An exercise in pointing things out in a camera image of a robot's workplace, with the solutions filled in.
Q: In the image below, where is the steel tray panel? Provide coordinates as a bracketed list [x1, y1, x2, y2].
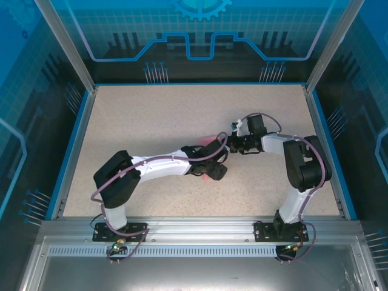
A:
[18, 236, 380, 291]

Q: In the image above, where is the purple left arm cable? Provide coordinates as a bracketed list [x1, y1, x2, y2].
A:
[90, 131, 229, 265]

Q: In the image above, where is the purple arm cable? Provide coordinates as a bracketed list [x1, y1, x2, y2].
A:
[90, 131, 229, 265]
[242, 112, 333, 263]

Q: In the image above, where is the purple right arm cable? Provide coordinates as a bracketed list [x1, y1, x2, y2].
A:
[242, 112, 333, 263]

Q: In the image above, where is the aluminium mounting rail beam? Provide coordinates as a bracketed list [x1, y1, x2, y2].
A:
[39, 215, 363, 243]

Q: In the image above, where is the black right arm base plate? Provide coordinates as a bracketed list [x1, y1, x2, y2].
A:
[253, 220, 310, 243]

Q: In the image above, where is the aluminium side rail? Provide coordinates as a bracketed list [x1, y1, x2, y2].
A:
[304, 86, 349, 221]
[50, 86, 98, 221]

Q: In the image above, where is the slotted grey cable duct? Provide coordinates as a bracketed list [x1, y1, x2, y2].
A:
[47, 246, 354, 258]

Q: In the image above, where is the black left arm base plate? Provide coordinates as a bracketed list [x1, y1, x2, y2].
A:
[92, 221, 148, 243]

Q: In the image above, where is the aluminium frame post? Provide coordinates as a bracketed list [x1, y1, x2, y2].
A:
[304, 0, 364, 93]
[33, 0, 98, 93]

